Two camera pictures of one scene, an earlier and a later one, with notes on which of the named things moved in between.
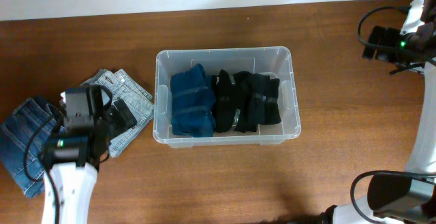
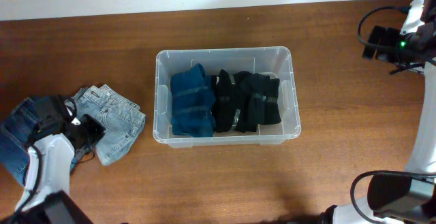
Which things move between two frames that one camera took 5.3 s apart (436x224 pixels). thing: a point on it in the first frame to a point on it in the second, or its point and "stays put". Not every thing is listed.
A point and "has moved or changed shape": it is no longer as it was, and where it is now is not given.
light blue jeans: [135, 97] has moved or changed shape
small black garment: [256, 97] stays put
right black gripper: [390, 37] stays put
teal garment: [193, 103] stays put
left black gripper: [114, 116] to [90, 133]
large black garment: [223, 105] stays put
